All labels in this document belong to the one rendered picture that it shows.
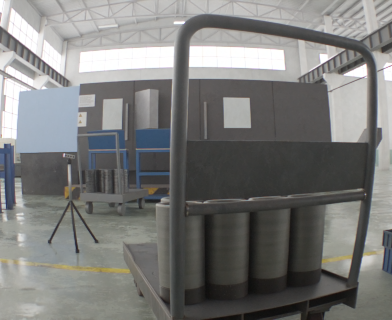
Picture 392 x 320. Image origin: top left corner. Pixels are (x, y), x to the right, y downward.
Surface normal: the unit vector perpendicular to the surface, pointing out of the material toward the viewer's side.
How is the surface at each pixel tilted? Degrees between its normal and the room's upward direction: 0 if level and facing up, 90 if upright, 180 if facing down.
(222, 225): 90
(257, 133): 86
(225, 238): 90
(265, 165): 98
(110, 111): 86
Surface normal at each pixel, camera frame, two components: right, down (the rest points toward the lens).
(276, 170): 0.29, 0.14
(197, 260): 0.70, -0.01
